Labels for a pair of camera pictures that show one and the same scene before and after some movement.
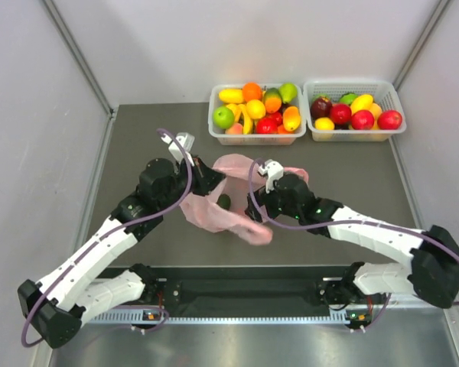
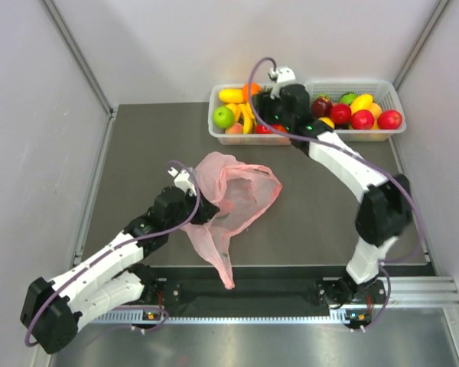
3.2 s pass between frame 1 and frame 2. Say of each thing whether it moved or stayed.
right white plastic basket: stayed
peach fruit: stayed
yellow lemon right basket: stayed
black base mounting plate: stayed
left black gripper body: moved
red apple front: stayed
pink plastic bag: moved
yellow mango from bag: stayed
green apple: stayed
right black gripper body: moved
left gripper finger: moved
